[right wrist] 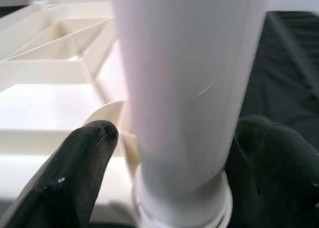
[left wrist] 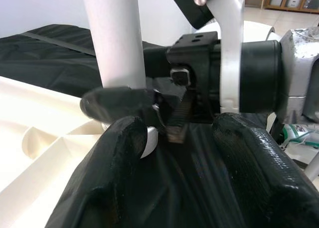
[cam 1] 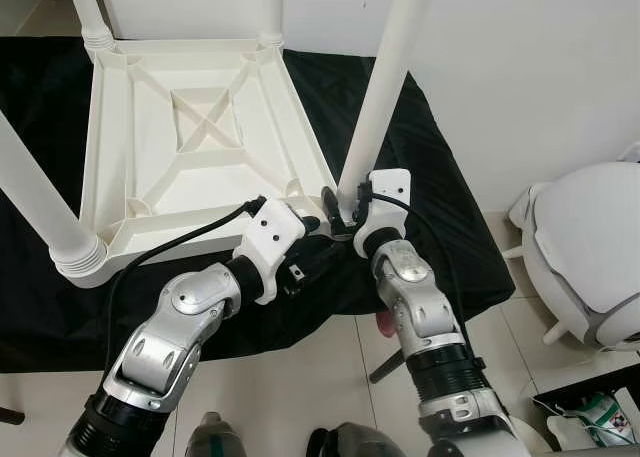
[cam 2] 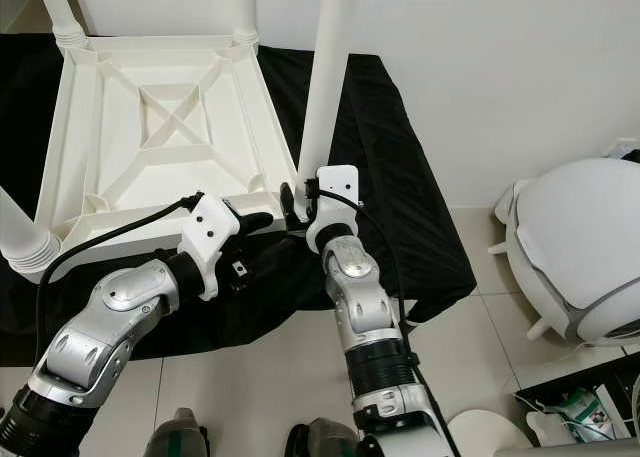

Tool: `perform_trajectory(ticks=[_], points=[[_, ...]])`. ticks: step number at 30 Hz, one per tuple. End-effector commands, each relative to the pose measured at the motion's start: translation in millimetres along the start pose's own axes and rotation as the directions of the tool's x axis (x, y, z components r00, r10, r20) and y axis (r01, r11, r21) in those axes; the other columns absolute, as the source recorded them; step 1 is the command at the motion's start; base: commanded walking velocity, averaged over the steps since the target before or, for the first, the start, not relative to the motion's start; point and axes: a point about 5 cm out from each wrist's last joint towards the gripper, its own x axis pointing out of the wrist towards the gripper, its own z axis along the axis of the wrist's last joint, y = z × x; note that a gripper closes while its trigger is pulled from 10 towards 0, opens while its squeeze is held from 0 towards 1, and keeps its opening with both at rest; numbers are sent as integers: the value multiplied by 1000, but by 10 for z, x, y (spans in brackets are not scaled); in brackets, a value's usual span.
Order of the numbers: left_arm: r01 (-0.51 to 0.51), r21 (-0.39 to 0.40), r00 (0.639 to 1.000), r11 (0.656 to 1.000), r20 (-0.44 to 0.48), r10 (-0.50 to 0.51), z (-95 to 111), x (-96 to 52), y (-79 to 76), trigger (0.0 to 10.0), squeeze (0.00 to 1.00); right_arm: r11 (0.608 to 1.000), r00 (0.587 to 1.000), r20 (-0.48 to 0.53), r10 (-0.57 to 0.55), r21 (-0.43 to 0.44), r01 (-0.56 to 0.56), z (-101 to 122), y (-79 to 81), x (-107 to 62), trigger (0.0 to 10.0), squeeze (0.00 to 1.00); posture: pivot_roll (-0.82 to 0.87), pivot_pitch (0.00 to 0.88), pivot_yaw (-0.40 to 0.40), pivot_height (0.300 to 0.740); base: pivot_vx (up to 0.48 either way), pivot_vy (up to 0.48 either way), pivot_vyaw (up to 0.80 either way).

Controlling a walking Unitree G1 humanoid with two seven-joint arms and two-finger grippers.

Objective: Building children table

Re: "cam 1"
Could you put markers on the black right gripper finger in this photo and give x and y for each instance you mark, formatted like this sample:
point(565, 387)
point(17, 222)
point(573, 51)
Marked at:
point(331, 205)

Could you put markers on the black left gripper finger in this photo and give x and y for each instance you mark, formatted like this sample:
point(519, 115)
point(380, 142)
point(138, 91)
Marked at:
point(310, 222)
point(325, 262)

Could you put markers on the white plastic table top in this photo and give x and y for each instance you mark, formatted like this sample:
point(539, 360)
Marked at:
point(140, 137)

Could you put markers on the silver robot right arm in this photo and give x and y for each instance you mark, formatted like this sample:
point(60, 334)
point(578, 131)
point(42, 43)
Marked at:
point(410, 287)

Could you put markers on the silver robot left leg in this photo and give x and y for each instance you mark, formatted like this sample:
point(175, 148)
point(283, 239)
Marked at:
point(215, 439)

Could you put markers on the black flat box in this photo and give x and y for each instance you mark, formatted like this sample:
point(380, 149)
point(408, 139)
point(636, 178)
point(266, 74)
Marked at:
point(545, 392)

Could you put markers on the black tablecloth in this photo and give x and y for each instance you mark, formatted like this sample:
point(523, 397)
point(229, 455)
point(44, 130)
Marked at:
point(30, 97)

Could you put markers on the green white device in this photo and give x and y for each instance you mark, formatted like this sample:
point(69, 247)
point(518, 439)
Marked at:
point(600, 412)

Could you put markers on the grey metal bar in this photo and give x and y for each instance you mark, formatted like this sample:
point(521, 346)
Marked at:
point(600, 450)

